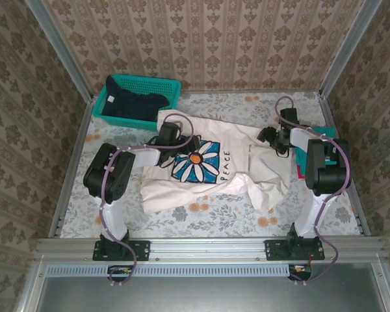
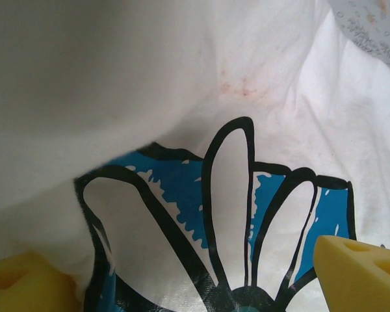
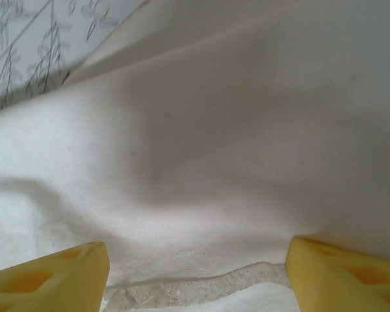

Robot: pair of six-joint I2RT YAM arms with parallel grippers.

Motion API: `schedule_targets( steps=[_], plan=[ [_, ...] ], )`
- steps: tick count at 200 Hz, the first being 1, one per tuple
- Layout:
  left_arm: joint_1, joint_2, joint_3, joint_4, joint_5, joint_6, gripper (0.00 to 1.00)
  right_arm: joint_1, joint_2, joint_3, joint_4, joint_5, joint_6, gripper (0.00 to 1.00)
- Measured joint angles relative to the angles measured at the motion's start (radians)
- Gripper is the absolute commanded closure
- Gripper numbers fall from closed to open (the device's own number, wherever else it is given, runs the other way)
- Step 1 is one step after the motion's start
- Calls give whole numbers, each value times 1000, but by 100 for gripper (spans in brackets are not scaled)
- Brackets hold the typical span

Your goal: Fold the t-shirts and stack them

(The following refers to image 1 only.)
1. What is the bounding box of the white daisy print t-shirt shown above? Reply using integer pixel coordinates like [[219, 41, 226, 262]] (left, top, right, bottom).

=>
[[139, 109, 293, 214]]

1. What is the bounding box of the teal plastic basket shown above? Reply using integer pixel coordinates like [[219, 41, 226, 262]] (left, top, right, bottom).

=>
[[92, 73, 182, 133]]

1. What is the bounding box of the folded teal t-shirt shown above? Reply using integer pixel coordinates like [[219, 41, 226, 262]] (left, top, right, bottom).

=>
[[294, 126, 341, 168]]

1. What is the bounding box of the navy blue t-shirt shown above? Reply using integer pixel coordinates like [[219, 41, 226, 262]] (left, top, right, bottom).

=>
[[101, 76, 170, 122]]

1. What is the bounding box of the floral patterned table cover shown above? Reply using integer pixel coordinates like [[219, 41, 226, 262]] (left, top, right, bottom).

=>
[[60, 90, 361, 238]]

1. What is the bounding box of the grey metal panel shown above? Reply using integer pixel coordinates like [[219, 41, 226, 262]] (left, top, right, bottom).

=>
[[14, 259, 390, 312]]

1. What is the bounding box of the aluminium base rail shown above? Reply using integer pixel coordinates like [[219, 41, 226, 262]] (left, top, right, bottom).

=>
[[34, 236, 387, 263]]

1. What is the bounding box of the aluminium table side rail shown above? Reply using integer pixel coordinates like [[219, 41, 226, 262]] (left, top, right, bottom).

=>
[[47, 96, 95, 238], [318, 96, 372, 237]]

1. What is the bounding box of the aluminium frame post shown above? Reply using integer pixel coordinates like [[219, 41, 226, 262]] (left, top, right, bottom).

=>
[[24, 0, 96, 100], [320, 0, 384, 98]]

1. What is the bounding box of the grey slotted cable duct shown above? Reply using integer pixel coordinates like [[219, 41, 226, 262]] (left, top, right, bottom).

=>
[[46, 263, 292, 278]]

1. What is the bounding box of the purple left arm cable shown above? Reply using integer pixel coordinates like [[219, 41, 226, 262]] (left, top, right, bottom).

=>
[[99, 113, 198, 289]]

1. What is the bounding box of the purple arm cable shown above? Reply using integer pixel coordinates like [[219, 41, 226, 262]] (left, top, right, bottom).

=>
[[99, 113, 198, 289], [275, 96, 352, 287]]

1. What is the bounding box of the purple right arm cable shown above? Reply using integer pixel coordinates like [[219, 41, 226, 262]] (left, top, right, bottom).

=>
[[275, 96, 352, 287]]

